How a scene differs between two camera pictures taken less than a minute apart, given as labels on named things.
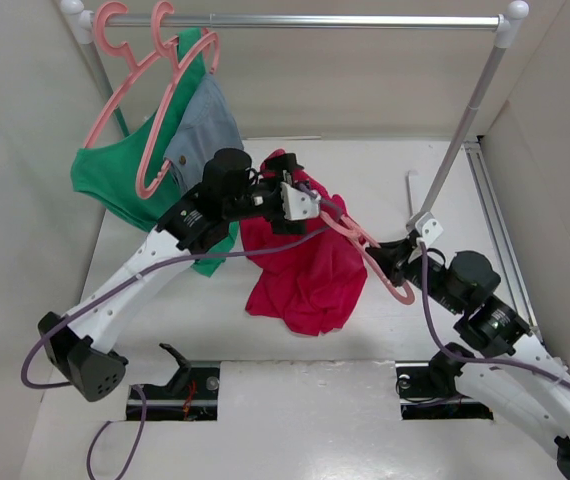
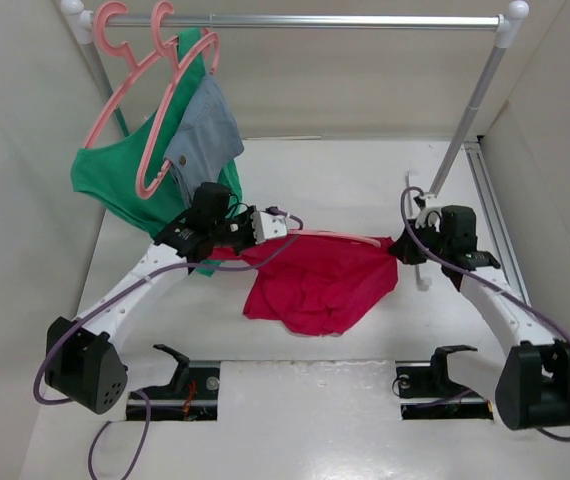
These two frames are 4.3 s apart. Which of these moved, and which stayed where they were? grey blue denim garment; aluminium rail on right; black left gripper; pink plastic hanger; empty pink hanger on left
Moved: pink plastic hanger; black left gripper
Stayed: empty pink hanger on left; grey blue denim garment; aluminium rail on right
